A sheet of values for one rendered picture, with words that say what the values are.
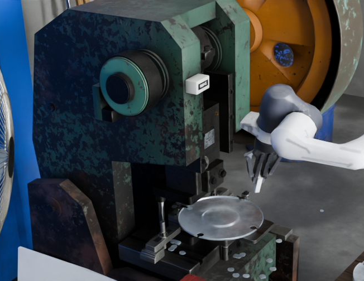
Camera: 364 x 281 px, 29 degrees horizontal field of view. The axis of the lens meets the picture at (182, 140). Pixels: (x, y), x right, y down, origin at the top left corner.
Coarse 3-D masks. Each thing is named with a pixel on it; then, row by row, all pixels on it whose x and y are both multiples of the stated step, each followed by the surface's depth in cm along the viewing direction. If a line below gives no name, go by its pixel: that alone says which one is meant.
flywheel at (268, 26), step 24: (240, 0) 246; (264, 0) 242; (288, 0) 235; (312, 0) 227; (264, 24) 244; (288, 24) 239; (312, 24) 234; (336, 24) 229; (264, 48) 248; (312, 48) 237; (336, 48) 232; (264, 72) 251; (288, 72) 246; (312, 72) 236; (336, 72) 243; (312, 96) 239
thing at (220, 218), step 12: (204, 204) 248; (216, 204) 247; (228, 204) 247; (240, 204) 247; (252, 204) 246; (180, 216) 240; (192, 216) 240; (204, 216) 239; (216, 216) 238; (228, 216) 238; (240, 216) 239; (252, 216) 239; (192, 228) 233; (204, 228) 233; (216, 228) 232; (228, 228) 232; (240, 228) 232
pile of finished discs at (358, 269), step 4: (360, 264) 277; (356, 268) 275; (360, 268) 275; (356, 272) 272; (360, 272) 272; (356, 276) 270; (360, 276) 270; (352, 280) 272; (356, 280) 267; (360, 280) 267
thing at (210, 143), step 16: (208, 112) 226; (208, 128) 228; (208, 144) 230; (208, 160) 230; (176, 176) 233; (192, 176) 229; (208, 176) 229; (224, 176) 235; (192, 192) 232; (208, 192) 231
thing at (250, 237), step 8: (264, 224) 234; (272, 224) 234; (256, 232) 229; (264, 232) 229; (208, 240) 239; (216, 240) 237; (224, 240) 235; (232, 240) 238; (248, 240) 226; (256, 240) 225; (224, 248) 236; (232, 248) 239; (224, 256) 237
